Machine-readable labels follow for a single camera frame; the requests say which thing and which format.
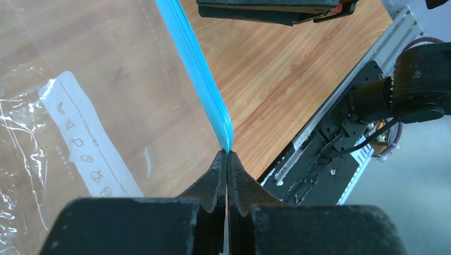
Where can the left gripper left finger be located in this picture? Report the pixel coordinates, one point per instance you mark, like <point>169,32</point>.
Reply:
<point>191,223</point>

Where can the clear zip top bag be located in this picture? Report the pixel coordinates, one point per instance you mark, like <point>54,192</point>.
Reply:
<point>100,99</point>

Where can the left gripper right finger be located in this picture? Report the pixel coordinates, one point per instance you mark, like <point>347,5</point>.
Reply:
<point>259,223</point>

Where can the black grey chessboard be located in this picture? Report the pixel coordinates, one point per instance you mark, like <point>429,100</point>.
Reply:
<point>285,12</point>

